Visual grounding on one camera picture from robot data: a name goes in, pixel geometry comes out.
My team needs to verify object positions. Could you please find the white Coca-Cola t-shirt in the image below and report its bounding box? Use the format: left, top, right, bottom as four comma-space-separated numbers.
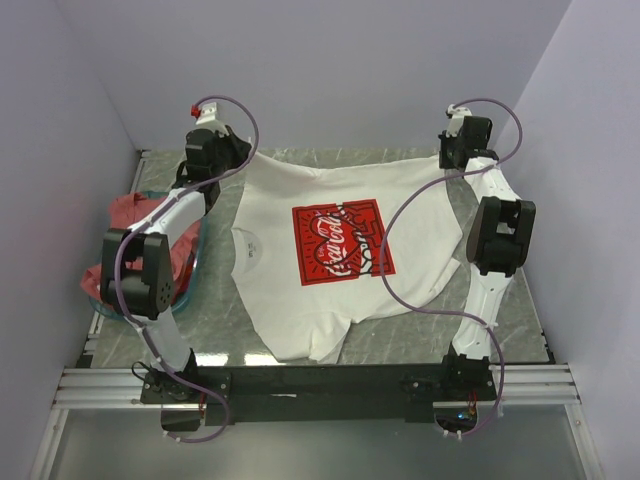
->
231, 154, 462, 363

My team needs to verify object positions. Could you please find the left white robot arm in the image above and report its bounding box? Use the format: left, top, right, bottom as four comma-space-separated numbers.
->
99, 121, 253, 402

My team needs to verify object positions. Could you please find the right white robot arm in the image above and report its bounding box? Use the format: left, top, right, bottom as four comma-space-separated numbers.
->
438, 107, 536, 399

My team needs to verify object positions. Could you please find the red t-shirt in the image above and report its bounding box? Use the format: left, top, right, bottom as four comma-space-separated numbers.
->
80, 192, 201, 305

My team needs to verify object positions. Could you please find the teal plastic basket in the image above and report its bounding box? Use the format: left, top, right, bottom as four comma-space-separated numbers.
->
88, 191, 207, 321

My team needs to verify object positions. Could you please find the black base beam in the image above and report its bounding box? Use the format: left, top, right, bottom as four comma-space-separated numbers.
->
140, 364, 497, 426

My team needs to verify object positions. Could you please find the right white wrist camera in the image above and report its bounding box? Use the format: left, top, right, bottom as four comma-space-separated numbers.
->
445, 104, 472, 138

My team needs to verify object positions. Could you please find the aluminium frame rail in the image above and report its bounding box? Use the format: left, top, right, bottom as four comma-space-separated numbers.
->
52, 364, 581, 410

